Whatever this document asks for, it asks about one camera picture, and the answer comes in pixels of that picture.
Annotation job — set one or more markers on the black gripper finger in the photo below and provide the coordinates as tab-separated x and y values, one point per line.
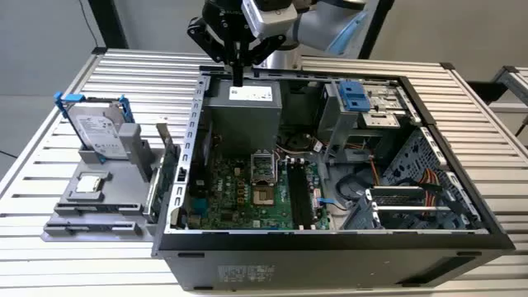
205	43
265	49

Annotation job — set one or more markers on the blue RAM stick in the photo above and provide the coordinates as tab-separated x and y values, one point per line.
94	228

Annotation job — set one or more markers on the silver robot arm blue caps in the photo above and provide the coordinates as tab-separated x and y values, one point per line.
313	28

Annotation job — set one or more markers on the metal optical drive cage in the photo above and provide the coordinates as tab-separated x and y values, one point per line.
330	102

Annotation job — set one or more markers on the grey power supply unit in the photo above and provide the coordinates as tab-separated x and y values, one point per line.
242	123

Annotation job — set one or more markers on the blue drive latch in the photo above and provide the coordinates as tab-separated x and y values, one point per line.
353	96

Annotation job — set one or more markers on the round black speaker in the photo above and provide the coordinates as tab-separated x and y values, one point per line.
297	143

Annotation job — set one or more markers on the blue disk carrier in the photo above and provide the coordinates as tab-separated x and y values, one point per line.
72	98

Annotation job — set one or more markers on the silver hard disk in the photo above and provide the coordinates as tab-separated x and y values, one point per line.
96	130

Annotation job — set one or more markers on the green graphics card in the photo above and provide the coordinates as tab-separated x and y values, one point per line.
169	164

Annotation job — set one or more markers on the grey parts rack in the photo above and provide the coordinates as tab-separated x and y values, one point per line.
118	173

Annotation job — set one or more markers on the CPU socket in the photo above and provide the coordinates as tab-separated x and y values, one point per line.
264	196

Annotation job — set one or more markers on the blue board connector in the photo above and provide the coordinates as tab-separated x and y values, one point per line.
198	206

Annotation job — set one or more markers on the silver CPU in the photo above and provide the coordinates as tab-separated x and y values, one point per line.
88	184

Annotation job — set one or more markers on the green motherboard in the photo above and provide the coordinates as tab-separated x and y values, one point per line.
230	216

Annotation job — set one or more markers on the grey disk bay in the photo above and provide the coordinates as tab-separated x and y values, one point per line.
404	195

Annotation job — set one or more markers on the neighbouring aluminium table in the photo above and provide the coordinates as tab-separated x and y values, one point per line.
510	80

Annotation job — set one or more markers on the open black PC case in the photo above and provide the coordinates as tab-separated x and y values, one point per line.
288	266

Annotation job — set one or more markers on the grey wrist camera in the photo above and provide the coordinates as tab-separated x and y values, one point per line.
268	18

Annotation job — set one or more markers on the black frame post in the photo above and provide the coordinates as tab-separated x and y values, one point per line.
377	24
108	24

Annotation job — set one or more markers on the black table bracket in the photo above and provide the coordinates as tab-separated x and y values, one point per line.
490	91

